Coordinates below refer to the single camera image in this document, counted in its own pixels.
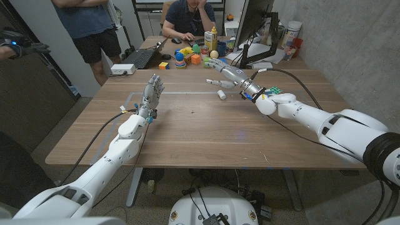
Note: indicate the green toy pear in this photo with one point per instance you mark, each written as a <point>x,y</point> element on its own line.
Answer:
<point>196,48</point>

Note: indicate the black laptop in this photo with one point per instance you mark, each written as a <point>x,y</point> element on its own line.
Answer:
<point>140,57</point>

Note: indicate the small colourful puzzle cube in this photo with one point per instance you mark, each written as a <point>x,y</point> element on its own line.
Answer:
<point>163,65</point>

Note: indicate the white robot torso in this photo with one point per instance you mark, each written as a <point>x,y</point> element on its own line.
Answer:
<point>215,203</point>

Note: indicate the brown wooden block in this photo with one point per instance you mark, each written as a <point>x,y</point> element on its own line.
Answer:
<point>188,58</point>

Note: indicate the black oval gadget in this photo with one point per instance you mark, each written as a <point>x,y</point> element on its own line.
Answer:
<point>166,57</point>

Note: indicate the grey table leg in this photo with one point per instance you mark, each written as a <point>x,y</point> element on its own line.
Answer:
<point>293,190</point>
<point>134,187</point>

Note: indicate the standing person in blue shirt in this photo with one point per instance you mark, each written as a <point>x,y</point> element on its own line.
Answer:
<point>87,22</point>

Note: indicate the white power adapter box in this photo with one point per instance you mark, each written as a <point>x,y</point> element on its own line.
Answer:
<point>122,69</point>

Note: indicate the black computer monitor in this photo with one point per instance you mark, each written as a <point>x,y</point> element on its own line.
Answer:
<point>253,18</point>

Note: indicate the green-faced rubik cube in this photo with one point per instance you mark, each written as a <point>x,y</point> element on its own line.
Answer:
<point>275,90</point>

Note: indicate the white cabinet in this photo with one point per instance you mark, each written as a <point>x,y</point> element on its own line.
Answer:
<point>231,28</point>

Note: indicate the white cylindrical canister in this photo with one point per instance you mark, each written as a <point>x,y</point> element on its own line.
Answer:
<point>292,32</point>

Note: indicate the yellow toy banana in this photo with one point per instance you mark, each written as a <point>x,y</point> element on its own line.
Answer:
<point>187,50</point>

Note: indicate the red labelled tin can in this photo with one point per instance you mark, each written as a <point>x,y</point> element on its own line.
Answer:
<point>204,50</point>

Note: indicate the cream ball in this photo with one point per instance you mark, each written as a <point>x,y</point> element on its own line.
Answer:
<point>214,54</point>

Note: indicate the green cube block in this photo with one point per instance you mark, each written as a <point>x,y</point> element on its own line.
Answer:
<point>205,62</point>

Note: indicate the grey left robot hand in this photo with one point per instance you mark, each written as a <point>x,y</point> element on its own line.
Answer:
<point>150,95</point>

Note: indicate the blue plastic box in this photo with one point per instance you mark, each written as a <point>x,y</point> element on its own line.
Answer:
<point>222,59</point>

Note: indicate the yellow squeeze bottle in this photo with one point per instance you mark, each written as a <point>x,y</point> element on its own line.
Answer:
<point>214,36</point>

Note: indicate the blue mug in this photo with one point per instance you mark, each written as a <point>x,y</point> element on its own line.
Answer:
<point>222,48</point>

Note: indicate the clear drinking glass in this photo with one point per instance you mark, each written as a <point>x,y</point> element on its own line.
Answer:
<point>288,52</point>

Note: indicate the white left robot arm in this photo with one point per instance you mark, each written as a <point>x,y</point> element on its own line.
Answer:
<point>117,150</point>

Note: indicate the seated person in dark polo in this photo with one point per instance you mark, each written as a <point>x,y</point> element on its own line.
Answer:
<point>187,18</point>

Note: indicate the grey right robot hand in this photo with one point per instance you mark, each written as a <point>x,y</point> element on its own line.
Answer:
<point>236,76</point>

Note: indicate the white paper sheet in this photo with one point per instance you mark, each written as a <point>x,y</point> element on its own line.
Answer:
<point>259,51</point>

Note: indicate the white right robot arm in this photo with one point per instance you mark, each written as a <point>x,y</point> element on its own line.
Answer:
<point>312,115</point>

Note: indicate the black computer mouse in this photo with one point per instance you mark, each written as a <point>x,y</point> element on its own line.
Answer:
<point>176,40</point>

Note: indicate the white bandage roll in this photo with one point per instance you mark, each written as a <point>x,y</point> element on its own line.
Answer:
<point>221,94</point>

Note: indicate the red cup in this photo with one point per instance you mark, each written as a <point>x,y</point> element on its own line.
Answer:
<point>297,44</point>

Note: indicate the black teleoperation glove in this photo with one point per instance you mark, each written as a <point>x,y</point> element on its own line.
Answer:
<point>22,47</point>

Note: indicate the small black connector box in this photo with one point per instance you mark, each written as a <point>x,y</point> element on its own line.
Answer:
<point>212,220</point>

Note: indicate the flat white box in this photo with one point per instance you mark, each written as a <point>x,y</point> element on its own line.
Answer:
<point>262,65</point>

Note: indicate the orange cube block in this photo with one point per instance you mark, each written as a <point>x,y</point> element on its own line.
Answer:
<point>195,59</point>

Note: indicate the small clear bottle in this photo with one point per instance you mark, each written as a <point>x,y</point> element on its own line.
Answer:
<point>151,186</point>

